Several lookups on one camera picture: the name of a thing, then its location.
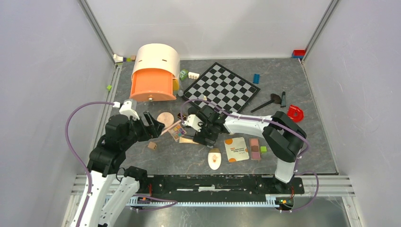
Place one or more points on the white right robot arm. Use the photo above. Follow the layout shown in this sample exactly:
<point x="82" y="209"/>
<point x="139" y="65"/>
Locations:
<point x="285" y="138"/>

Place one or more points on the black mounting rail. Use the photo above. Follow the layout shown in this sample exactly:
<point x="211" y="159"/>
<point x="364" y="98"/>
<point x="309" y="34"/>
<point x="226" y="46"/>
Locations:
<point x="218" y="188"/>

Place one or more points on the white lego brick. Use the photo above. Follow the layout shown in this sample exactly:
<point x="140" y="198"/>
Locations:
<point x="193" y="75"/>

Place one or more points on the black grey chessboard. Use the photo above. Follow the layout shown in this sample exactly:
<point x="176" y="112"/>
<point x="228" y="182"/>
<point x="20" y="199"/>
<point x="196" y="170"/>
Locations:
<point x="222" y="87"/>

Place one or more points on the pink brown blush palette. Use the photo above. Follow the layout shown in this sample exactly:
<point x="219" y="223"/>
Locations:
<point x="255" y="149"/>

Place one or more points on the wooden handle makeup brush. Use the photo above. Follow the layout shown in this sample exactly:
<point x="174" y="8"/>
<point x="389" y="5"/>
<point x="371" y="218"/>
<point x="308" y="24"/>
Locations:
<point x="186" y="140"/>

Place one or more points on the white orange sachet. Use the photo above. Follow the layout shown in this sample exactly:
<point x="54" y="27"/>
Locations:
<point x="236" y="149"/>

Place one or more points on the green toy block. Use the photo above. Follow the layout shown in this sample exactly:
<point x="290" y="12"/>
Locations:
<point x="183" y="74"/>

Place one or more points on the red blue bricks corner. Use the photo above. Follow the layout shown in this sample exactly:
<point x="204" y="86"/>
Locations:
<point x="298" y="54"/>

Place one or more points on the black tube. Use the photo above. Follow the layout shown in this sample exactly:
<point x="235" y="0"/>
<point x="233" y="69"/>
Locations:
<point x="283" y="100"/>

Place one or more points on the round pink compact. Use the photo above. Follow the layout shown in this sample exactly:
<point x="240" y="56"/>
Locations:
<point x="166" y="118"/>

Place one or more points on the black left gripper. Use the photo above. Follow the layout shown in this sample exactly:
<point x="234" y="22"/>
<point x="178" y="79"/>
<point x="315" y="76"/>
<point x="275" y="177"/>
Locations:
<point x="153" y="129"/>

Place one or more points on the black round cap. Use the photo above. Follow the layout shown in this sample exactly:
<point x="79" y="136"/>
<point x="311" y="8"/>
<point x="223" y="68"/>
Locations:
<point x="192" y="110"/>

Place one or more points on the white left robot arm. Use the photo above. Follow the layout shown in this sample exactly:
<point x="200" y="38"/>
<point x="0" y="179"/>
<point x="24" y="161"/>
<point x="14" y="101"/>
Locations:
<point x="121" y="132"/>

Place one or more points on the small wooden cube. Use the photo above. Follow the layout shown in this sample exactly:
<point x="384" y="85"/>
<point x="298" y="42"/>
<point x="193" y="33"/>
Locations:
<point x="152" y="145"/>

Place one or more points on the red letter D toy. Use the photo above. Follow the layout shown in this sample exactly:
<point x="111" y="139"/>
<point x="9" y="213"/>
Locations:
<point x="295" y="113"/>

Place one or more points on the white round drawer organizer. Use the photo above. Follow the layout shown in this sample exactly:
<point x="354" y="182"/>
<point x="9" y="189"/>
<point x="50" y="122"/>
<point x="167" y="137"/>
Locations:
<point x="159" y="56"/>

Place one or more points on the blue lego brick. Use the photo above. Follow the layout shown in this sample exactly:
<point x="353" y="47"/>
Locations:
<point x="256" y="78"/>

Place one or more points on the small green cube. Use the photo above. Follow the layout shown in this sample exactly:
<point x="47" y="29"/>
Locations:
<point x="263" y="149"/>

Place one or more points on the pink lip pencil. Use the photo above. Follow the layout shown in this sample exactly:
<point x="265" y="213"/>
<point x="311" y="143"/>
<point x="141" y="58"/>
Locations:
<point x="170" y="127"/>

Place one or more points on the colourful eyeshadow palette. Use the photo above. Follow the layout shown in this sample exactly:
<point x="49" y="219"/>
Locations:
<point x="177" y="131"/>

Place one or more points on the black fan brush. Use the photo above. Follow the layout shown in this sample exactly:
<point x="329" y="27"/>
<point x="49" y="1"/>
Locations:
<point x="274" y="99"/>

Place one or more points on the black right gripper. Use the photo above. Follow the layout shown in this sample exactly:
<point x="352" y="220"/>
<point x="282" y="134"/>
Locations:
<point x="200" y="137"/>

